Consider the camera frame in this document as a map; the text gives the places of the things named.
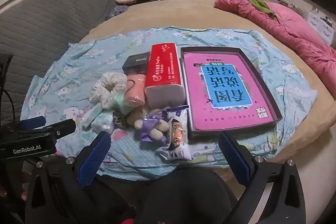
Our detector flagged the green cloth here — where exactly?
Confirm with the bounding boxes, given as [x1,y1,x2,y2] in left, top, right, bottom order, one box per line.
[238,0,277,20]

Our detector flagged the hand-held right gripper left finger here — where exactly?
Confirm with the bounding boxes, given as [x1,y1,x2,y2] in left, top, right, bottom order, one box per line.
[25,131,116,224]

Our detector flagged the pink quilt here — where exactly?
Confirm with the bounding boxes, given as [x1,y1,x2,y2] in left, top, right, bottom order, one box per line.
[214,0,336,100]

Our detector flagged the white knitted scrunchie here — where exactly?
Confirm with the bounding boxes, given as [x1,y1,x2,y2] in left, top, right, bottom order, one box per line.
[89,72,128,110]

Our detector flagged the leopard print scrunchie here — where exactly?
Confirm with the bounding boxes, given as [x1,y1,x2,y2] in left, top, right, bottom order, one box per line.
[113,111,132,128]

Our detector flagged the pink towel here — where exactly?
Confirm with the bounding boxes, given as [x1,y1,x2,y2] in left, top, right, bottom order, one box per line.
[124,74,146,108]

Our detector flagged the white drawer cabinet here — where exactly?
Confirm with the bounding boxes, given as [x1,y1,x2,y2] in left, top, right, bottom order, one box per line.
[306,10,335,45]

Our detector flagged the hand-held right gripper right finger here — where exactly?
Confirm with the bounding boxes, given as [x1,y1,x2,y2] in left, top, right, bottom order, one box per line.
[219,132,306,224]

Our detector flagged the black cable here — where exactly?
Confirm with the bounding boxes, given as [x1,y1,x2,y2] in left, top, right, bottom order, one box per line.
[2,86,17,121]

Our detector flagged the pale blue tissue packet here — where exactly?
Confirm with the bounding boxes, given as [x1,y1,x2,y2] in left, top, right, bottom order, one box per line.
[91,111,115,133]

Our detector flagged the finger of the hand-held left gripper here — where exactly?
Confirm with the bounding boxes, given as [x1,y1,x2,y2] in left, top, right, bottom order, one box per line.
[18,116,47,131]
[31,119,76,139]

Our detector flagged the teddy bear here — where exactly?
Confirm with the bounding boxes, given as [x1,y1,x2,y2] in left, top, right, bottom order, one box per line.
[128,106,172,141]

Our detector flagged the pink book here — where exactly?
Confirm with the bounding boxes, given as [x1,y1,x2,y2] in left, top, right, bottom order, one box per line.
[183,51,276,132]

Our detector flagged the white snack packet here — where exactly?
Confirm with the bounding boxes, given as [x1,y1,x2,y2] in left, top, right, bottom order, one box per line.
[157,105,193,161]

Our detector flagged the small pale green packet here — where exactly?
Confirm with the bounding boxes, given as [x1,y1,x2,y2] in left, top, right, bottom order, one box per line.
[81,104,102,126]

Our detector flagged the small black box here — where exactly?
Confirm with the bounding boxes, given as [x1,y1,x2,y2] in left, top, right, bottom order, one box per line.
[122,53,151,75]

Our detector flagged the red tissue pack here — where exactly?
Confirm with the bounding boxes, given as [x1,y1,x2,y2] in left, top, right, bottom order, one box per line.
[144,43,187,107]

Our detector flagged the grey quilted sofa cover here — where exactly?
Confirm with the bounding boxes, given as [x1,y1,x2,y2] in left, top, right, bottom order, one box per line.
[0,0,117,125]

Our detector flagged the dark purple cardboard box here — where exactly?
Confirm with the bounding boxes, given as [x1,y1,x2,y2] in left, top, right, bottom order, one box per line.
[180,46,284,145]

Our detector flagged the light blue printed blanket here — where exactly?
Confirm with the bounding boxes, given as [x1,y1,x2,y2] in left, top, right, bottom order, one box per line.
[20,28,319,179]

